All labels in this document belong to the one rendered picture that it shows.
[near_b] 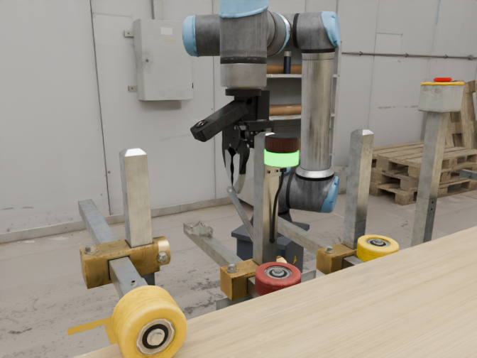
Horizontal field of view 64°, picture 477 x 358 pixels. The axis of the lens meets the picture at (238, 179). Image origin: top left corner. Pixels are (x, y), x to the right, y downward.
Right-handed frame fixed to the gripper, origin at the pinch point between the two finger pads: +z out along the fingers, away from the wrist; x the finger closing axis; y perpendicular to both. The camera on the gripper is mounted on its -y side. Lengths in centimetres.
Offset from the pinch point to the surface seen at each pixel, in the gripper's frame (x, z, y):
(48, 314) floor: 140, 101, -37
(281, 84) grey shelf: 252, -14, 193
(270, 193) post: -9.6, -0.9, 2.5
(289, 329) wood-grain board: -30.8, 11.1, -8.5
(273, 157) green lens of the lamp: -14.0, -9.0, 0.0
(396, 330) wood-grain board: -38.3, 11.1, 4.0
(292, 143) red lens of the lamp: -15.6, -11.4, 2.7
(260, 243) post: -9.0, 9.3, 0.9
